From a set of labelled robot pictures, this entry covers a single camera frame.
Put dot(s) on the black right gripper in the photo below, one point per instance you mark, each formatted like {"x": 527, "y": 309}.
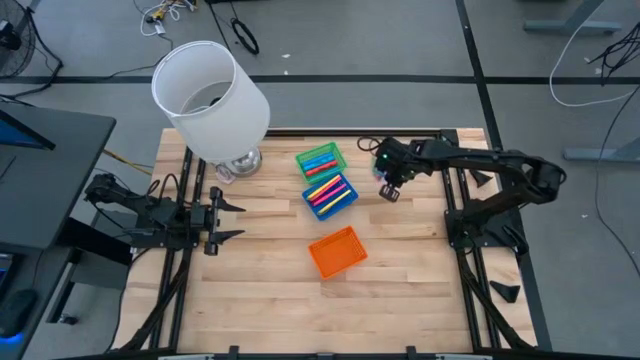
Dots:
{"x": 389, "y": 193}

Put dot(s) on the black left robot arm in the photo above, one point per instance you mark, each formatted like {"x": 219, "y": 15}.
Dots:
{"x": 155, "y": 215}

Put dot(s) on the computer monitor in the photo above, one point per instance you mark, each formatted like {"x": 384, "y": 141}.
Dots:
{"x": 20, "y": 135}

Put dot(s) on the black desk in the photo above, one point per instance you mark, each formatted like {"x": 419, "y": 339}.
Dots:
{"x": 50, "y": 200}

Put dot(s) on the orange plastic basket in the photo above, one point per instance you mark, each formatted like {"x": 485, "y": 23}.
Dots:
{"x": 337, "y": 252}

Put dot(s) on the black triangular bracket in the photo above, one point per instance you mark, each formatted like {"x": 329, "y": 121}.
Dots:
{"x": 506, "y": 292}
{"x": 480, "y": 179}

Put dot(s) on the orange highlighter marker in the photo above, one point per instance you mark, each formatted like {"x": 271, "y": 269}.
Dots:
{"x": 326, "y": 190}

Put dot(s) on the red highlighter marker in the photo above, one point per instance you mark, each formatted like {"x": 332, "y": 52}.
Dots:
{"x": 322, "y": 168}

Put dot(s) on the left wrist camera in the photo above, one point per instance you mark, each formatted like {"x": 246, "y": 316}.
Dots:
{"x": 197, "y": 216}

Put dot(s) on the green plastic basket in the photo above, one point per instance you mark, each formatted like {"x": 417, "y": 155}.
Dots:
{"x": 325, "y": 149}

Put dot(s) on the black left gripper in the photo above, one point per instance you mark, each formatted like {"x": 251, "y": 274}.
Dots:
{"x": 216, "y": 222}

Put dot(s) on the grey desk foot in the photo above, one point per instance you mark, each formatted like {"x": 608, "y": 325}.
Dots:
{"x": 570, "y": 27}
{"x": 600, "y": 155}

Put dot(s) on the yellow highlighter marker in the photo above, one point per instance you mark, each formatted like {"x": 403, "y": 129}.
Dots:
{"x": 334, "y": 202}
{"x": 324, "y": 186}

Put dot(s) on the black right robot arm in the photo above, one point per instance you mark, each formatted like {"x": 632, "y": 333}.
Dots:
{"x": 475, "y": 157}

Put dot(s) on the crumpled clear plastic wrapper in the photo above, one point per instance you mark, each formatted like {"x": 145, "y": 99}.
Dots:
{"x": 225, "y": 175}

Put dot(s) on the white shade silver table lamp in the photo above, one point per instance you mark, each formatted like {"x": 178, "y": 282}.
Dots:
{"x": 225, "y": 115}

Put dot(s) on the black floor fan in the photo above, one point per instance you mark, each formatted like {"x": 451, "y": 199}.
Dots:
{"x": 15, "y": 50}

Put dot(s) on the pink highlighter marker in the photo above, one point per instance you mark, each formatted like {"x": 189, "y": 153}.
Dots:
{"x": 329, "y": 195}

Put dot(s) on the black aluminium table frame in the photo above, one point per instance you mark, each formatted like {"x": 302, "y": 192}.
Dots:
{"x": 300, "y": 133}

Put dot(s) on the blue highlighter marker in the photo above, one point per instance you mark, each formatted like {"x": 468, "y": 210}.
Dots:
{"x": 320, "y": 163}
{"x": 318, "y": 158}

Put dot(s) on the blue plastic basket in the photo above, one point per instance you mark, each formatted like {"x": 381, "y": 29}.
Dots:
{"x": 340, "y": 205}

